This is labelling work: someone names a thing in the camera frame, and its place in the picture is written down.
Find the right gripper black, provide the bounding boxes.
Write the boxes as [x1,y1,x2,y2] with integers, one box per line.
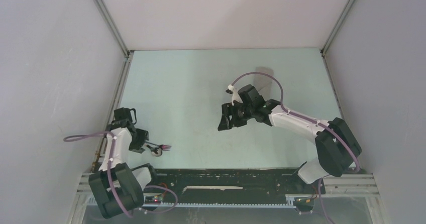
[218,101,254,130]

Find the pink handled spoon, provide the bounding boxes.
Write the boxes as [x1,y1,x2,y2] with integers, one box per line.
[145,144,163,157]

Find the purple metallic fork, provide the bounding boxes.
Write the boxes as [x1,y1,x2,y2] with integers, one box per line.
[146,142,172,151]

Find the grey cloth napkin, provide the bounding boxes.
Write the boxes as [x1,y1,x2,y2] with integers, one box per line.
[254,67,274,98]

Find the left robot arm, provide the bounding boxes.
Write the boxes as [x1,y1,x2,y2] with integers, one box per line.
[89,107,159,219]

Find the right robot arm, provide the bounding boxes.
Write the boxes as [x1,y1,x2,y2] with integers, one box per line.
[218,84,362,193]

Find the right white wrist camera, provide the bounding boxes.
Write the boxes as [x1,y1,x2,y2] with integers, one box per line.
[226,84,243,106]

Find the white cable duct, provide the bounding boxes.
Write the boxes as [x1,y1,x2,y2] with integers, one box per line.
[86,195,312,209]

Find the left aluminium frame post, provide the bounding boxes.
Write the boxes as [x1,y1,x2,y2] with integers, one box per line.
[93,0,130,58]

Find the aluminium frame post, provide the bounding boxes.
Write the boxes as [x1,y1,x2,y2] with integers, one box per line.
[93,0,130,58]
[321,0,357,57]

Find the right aluminium frame post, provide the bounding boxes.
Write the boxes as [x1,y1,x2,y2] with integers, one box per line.
[321,0,357,57]

